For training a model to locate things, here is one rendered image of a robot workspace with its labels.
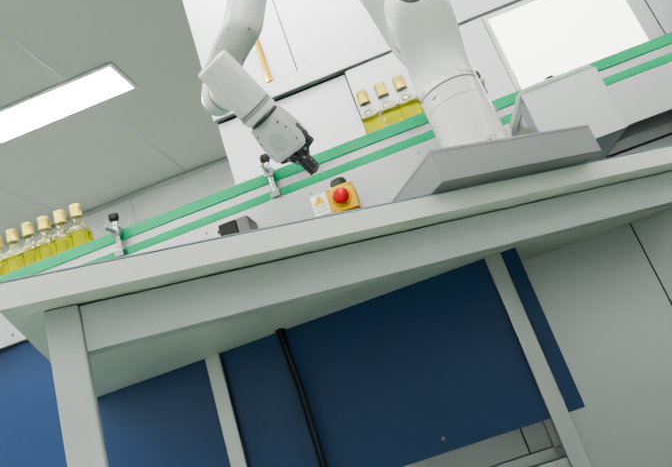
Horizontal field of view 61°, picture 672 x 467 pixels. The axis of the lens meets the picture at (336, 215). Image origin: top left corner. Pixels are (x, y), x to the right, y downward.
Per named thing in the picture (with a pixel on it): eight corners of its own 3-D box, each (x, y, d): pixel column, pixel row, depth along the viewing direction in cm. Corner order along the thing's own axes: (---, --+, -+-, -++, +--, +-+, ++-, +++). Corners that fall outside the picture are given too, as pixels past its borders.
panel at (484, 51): (660, 57, 172) (608, -29, 183) (663, 52, 169) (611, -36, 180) (380, 164, 180) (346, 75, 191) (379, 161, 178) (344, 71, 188)
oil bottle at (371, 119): (402, 174, 166) (378, 112, 172) (400, 167, 160) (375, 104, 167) (384, 181, 166) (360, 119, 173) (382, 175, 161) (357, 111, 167)
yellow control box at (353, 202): (364, 214, 145) (355, 188, 148) (360, 206, 138) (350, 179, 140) (339, 223, 146) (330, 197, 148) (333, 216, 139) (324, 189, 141)
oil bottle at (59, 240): (87, 293, 175) (72, 210, 183) (75, 291, 169) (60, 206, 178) (71, 299, 175) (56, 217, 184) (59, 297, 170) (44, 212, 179)
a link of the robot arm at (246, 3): (211, -1, 139) (192, 112, 130) (240, -36, 126) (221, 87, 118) (244, 14, 144) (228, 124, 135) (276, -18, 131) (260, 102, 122)
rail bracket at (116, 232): (131, 257, 157) (122, 213, 161) (116, 251, 150) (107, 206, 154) (118, 262, 157) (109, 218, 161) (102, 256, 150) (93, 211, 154)
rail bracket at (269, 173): (285, 198, 153) (272, 154, 157) (277, 189, 146) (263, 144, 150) (272, 203, 153) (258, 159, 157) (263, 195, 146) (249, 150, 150)
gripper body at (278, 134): (240, 133, 127) (275, 168, 131) (269, 109, 122) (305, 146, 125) (251, 117, 133) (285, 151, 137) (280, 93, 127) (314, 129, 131)
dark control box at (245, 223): (265, 251, 148) (256, 221, 150) (255, 244, 140) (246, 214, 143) (236, 262, 149) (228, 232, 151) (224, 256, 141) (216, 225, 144)
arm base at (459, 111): (559, 139, 100) (514, 57, 107) (467, 157, 94) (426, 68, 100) (507, 190, 117) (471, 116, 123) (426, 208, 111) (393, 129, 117)
